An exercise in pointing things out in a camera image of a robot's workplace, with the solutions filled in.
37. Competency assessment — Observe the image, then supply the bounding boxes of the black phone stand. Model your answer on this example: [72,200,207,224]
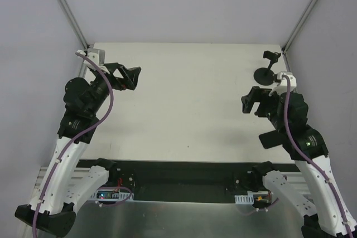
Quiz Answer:
[253,51,281,86]

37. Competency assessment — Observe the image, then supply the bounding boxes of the black smartphone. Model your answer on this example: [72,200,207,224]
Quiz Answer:
[258,130,287,149]

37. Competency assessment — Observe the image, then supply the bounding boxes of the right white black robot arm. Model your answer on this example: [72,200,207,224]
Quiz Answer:
[240,86,356,237]

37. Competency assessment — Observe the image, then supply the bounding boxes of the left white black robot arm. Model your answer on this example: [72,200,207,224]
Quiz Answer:
[15,63,141,237]

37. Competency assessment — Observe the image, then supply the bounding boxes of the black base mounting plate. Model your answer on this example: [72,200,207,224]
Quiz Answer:
[78,159,299,202]

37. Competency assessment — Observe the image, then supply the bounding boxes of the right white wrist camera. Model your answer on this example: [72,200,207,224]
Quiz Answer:
[269,71,297,96]

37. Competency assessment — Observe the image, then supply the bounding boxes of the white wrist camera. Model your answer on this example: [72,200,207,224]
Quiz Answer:
[75,48,109,74]
[269,71,297,96]

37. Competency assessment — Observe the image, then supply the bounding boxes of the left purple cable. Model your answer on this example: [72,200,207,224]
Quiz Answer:
[30,52,114,235]

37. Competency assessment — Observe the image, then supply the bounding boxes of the purple cable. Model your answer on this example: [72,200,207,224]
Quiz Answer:
[281,74,354,238]
[30,52,114,235]

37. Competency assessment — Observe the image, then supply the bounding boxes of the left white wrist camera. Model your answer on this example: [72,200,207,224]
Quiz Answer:
[75,48,109,74]

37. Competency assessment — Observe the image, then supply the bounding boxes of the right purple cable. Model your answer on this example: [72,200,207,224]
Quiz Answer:
[281,74,354,238]

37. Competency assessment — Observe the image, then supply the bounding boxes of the aluminium extrusion rail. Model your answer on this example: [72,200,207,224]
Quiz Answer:
[282,172,310,196]

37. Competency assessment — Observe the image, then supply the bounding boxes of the right white cable duct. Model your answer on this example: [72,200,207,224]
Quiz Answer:
[234,192,272,205]

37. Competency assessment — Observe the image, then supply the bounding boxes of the white cable duct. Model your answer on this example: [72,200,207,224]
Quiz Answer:
[234,192,272,205]
[89,190,134,202]

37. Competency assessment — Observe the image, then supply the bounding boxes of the left white cable duct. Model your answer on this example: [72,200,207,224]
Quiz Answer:
[89,190,134,202]

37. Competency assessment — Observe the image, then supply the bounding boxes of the left aluminium frame post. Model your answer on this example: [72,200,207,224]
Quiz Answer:
[57,0,89,50]

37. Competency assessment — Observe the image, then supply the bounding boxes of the aluminium frame post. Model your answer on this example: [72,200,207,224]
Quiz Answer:
[282,0,319,54]
[57,0,89,50]

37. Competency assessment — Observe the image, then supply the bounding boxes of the right aluminium frame post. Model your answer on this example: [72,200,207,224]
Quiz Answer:
[282,0,319,54]

